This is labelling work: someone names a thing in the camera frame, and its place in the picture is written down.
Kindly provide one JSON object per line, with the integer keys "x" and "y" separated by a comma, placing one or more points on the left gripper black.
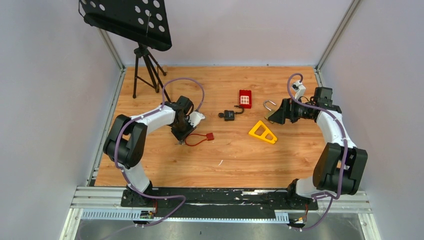
{"x": 181, "y": 136}

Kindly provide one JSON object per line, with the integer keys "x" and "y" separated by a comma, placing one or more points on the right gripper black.
{"x": 286, "y": 111}

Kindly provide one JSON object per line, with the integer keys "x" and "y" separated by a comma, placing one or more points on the brass padlock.
{"x": 269, "y": 107}

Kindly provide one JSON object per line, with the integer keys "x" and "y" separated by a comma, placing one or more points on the red cable lock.
{"x": 195, "y": 139}

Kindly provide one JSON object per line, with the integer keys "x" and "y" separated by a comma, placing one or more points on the black padlock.
{"x": 229, "y": 115}

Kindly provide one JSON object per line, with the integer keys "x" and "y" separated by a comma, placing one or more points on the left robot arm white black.
{"x": 126, "y": 140}

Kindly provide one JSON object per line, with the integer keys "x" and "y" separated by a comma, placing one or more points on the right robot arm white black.
{"x": 341, "y": 165}

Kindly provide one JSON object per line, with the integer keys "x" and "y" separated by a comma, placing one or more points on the yellow triangular plastic piece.
{"x": 262, "y": 132}

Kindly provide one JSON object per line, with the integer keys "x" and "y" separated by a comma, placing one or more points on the red toy brick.
{"x": 245, "y": 98}

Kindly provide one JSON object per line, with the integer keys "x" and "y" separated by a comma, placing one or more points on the black music stand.
{"x": 142, "y": 21}

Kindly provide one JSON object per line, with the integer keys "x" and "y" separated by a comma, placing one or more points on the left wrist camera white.
{"x": 195, "y": 118}

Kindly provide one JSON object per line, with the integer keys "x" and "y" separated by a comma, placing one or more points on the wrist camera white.
{"x": 195, "y": 118}
{"x": 298, "y": 88}

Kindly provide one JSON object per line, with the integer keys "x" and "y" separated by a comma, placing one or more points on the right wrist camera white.
{"x": 298, "y": 88}

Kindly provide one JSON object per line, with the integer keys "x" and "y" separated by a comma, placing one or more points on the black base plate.
{"x": 218, "y": 203}

